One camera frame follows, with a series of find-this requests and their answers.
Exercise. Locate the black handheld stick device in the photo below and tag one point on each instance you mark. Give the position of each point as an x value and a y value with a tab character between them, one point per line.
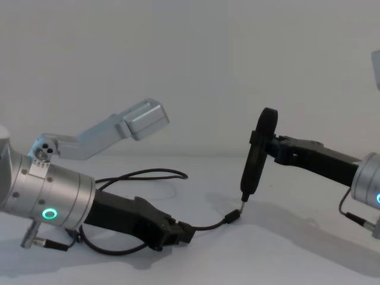
257	166

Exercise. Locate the white curtain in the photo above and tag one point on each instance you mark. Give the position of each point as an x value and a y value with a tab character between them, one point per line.
207	59

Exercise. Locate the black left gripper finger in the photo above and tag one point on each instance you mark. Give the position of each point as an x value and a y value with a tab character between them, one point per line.
173	240
183	228

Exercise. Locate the white table cloth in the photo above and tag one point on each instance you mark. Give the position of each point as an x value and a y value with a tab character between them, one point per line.
237	255

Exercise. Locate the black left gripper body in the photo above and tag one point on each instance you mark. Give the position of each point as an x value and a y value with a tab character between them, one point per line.
124	215

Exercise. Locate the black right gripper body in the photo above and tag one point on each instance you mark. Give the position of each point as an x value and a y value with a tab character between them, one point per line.
323	160

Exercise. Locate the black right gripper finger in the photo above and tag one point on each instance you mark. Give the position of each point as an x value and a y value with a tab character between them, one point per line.
273	153
257	138

